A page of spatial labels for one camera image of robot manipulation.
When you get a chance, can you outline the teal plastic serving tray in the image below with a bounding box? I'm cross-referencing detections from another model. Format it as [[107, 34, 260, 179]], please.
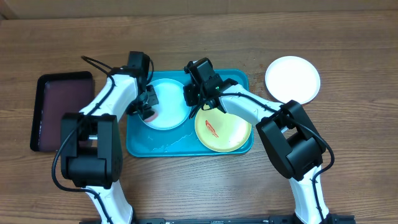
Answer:
[[126, 69, 254, 157]]

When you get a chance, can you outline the pink and green sponge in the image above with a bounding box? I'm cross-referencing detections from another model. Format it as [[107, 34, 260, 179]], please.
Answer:
[[142, 110, 158, 123]]

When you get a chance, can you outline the green rimmed yellow plate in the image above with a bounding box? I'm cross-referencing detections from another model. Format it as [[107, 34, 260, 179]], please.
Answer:
[[195, 106, 252, 152]]

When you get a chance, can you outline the black rectangular water tray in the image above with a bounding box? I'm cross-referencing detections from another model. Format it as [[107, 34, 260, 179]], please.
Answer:
[[30, 71, 95, 152]]

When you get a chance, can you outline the light blue plate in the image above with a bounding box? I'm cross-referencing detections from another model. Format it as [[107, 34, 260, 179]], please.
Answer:
[[142, 78, 191, 131]]

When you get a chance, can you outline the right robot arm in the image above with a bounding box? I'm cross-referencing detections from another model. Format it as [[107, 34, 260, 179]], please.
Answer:
[[183, 57, 332, 223]]

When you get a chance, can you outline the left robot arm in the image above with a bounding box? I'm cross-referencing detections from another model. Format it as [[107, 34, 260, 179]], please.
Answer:
[[52, 51, 159, 223]]

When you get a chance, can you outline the white plate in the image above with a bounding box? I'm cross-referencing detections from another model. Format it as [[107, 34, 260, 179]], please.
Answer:
[[264, 56, 321, 105]]

